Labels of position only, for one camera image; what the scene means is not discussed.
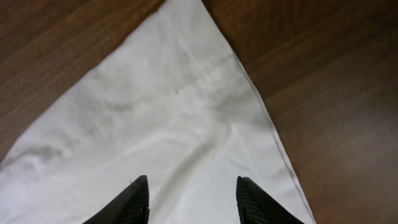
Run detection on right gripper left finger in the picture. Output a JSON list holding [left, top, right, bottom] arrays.
[[83, 175, 150, 224]]

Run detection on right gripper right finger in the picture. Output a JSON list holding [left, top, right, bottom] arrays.
[[236, 176, 303, 224]]

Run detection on white t-shirt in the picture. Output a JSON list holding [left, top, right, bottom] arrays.
[[1, 0, 314, 223]]

